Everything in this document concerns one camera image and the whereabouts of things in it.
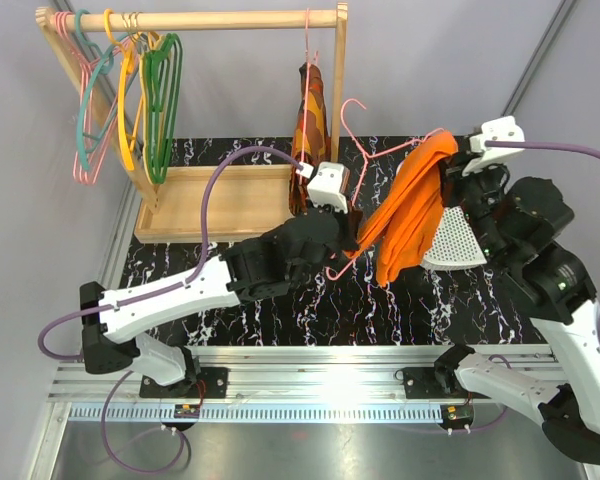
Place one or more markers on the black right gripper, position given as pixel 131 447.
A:
pixel 453 182

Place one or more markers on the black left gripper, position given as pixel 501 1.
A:
pixel 349 220

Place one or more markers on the orange trousers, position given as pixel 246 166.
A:
pixel 404 225

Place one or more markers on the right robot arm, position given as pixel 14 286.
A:
pixel 516 225

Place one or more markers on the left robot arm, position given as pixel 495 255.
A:
pixel 115 323

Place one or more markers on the camouflage patterned trousers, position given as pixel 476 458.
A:
pixel 310 135

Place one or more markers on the green plastic hanger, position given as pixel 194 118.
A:
pixel 161 81

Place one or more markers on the yellow plastic hanger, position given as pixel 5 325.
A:
pixel 131 48

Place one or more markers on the pink empty hanger left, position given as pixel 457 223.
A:
pixel 59 20

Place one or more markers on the teal plastic hanger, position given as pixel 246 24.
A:
pixel 91 148

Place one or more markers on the white perforated plastic basket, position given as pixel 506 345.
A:
pixel 454 246

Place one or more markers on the wooden clothes rack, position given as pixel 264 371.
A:
pixel 246 200

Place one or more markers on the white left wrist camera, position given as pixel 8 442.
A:
pixel 326 184

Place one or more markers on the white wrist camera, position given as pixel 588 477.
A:
pixel 494 142
pixel 326 184

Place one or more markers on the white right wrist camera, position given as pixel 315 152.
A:
pixel 494 142

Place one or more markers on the aluminium mounting rail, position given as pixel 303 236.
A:
pixel 314 388

